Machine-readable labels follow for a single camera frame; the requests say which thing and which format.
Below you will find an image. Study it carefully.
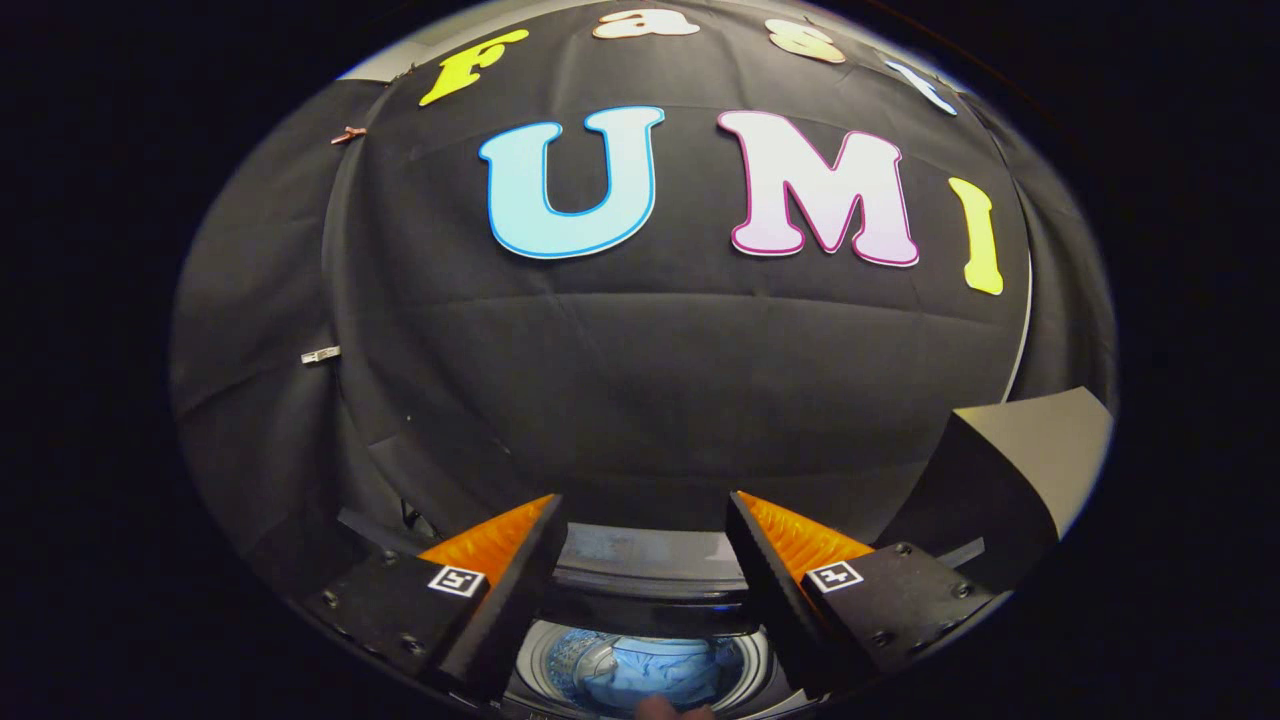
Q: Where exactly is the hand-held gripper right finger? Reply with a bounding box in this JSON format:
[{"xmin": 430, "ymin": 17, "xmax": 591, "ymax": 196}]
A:
[{"xmin": 724, "ymin": 490, "xmax": 1004, "ymax": 701}]

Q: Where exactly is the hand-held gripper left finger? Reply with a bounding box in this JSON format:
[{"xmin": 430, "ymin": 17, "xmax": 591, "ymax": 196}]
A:
[{"xmin": 298, "ymin": 493, "xmax": 571, "ymax": 706}]

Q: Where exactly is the small grey washing machine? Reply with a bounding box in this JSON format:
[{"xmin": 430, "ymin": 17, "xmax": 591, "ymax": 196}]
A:
[{"xmin": 500, "ymin": 522, "xmax": 801, "ymax": 720}]

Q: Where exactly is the light blue shirt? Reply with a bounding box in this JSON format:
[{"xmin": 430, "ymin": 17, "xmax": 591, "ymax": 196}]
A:
[{"xmin": 575, "ymin": 640, "xmax": 746, "ymax": 716}]

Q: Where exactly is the black backdrop cloth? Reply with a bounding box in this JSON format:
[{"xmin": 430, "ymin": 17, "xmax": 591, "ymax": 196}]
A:
[{"xmin": 168, "ymin": 0, "xmax": 1119, "ymax": 601}]

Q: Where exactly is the silver grey appliance box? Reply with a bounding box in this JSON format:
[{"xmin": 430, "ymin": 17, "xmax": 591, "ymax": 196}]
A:
[{"xmin": 878, "ymin": 387, "xmax": 1114, "ymax": 601}]

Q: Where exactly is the white cable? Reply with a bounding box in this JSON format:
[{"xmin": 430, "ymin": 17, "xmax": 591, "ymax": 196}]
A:
[{"xmin": 1000, "ymin": 250, "xmax": 1034, "ymax": 404}]

